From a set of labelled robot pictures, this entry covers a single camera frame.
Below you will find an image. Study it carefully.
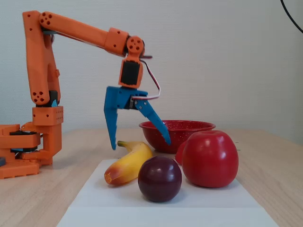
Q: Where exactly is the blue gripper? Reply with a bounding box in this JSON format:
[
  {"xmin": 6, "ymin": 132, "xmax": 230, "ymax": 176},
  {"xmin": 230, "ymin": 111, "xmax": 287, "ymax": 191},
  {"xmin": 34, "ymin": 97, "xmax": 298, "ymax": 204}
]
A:
[{"xmin": 104, "ymin": 86, "xmax": 172, "ymax": 151}]

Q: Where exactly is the yellow toy banana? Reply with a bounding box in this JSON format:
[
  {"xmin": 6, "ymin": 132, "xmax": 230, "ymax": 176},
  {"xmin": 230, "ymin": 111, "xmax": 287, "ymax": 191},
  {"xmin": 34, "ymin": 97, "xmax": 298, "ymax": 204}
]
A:
[{"xmin": 104, "ymin": 140, "xmax": 154, "ymax": 186}]

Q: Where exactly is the orange robot base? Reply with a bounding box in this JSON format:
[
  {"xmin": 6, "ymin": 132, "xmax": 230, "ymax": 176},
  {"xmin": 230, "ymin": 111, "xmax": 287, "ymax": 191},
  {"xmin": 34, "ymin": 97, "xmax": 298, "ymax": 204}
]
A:
[{"xmin": 0, "ymin": 122, "xmax": 63, "ymax": 180}]

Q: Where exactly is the red speckled enamel bowl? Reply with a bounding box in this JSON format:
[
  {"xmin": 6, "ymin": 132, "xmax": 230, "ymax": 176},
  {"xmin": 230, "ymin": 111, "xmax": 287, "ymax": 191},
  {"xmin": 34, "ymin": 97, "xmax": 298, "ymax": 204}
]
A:
[{"xmin": 139, "ymin": 120, "xmax": 216, "ymax": 154}]

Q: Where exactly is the dark purple toy plum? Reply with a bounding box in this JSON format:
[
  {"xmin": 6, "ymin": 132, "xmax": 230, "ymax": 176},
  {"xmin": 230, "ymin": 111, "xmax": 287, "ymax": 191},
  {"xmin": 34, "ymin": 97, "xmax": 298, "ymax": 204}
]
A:
[{"xmin": 137, "ymin": 155, "xmax": 182, "ymax": 203}]

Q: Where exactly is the red toy apple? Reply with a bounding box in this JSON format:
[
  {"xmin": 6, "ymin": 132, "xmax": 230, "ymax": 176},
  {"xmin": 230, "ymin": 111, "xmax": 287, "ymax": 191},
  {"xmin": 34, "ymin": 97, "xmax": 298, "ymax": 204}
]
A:
[{"xmin": 181, "ymin": 130, "xmax": 239, "ymax": 189}]

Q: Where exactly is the white paper sheet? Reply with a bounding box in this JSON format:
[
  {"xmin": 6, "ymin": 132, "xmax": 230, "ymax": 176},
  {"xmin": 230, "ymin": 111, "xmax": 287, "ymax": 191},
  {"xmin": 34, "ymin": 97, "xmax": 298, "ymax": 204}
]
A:
[{"xmin": 56, "ymin": 158, "xmax": 280, "ymax": 227}]

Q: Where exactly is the red white black servo cable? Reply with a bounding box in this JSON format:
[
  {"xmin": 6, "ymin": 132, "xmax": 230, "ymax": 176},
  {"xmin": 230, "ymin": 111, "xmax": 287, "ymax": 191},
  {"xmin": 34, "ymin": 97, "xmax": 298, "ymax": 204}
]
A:
[{"xmin": 132, "ymin": 54, "xmax": 161, "ymax": 101}]

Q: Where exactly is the thin black cable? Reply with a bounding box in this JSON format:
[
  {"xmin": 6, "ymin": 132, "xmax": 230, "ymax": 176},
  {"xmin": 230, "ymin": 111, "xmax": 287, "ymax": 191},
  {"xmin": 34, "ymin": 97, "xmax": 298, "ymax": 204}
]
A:
[{"xmin": 280, "ymin": 0, "xmax": 303, "ymax": 34}]

